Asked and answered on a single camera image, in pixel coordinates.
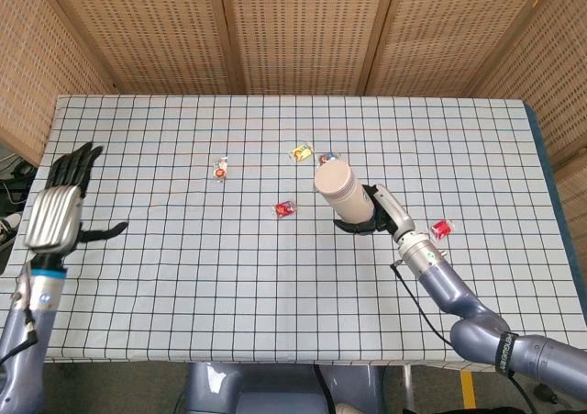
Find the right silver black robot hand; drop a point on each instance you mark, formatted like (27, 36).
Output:
(390, 209)

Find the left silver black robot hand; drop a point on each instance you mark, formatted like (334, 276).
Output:
(52, 216)

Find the white and blue thermos bottle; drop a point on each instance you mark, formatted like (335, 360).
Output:
(345, 191)

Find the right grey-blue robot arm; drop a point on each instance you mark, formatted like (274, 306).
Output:
(481, 313)

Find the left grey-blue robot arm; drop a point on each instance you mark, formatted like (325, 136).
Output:
(27, 331)

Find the white grid-patterned tablecloth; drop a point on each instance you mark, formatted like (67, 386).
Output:
(229, 271)

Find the black and white sneaker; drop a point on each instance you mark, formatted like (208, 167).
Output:
(8, 230)

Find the plain red candy packet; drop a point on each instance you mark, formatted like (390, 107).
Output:
(441, 229)

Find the blue candy packet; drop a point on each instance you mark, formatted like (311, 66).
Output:
(328, 158)

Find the red candy packet with sticker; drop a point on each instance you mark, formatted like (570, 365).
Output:
(284, 209)

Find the yellow candy packet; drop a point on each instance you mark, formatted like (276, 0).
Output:
(300, 153)

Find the woven bamboo screen panel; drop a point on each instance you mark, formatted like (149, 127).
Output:
(550, 88)
(41, 74)
(454, 33)
(302, 33)
(147, 33)

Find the white candy packet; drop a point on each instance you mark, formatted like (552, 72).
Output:
(221, 169)

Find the yellow floor tape strip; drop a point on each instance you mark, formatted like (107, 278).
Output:
(468, 388)

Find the grey-blue robot torso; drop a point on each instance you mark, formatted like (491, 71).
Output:
(275, 388)

